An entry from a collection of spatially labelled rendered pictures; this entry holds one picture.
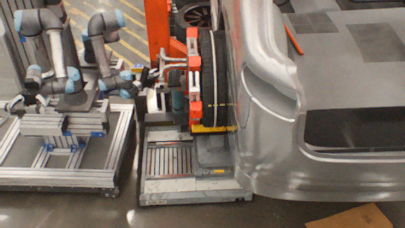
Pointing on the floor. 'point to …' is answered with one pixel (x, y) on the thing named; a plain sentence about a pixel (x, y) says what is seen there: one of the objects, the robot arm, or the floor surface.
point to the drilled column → (141, 108)
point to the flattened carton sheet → (354, 219)
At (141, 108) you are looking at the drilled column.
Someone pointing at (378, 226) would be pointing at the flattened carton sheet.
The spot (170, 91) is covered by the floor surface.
